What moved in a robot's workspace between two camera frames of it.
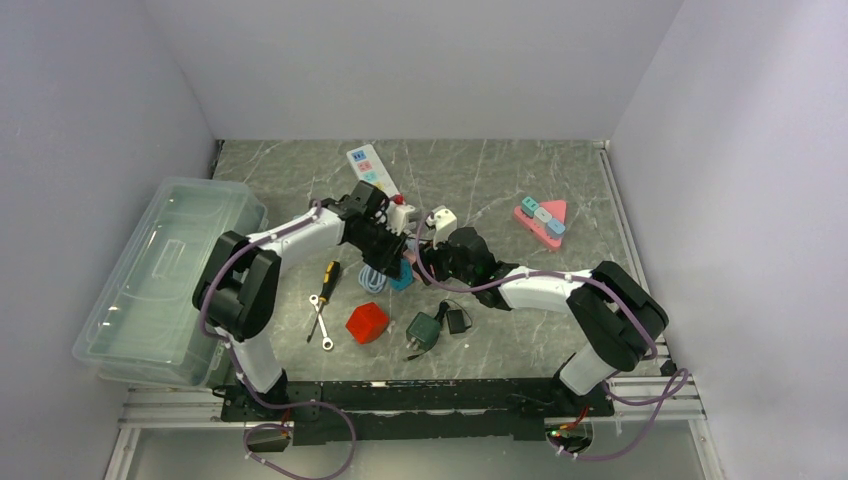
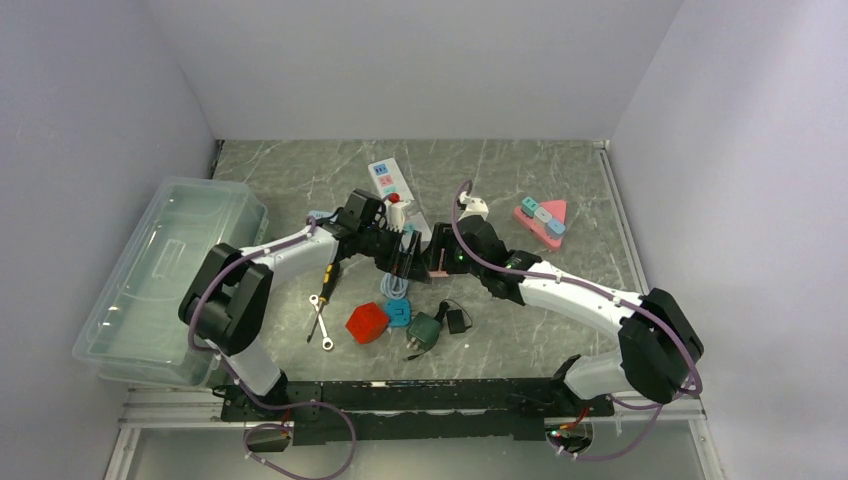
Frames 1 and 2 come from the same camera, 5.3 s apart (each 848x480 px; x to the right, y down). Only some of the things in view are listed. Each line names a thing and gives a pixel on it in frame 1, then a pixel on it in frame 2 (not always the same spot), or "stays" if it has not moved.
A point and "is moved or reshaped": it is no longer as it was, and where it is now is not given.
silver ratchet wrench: x=327 y=342 stays
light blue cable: x=371 y=280 → x=393 y=286
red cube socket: x=367 y=323 stays
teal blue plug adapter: x=406 y=277 is moved or reshaped
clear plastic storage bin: x=144 y=325 stays
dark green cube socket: x=424 y=331 stays
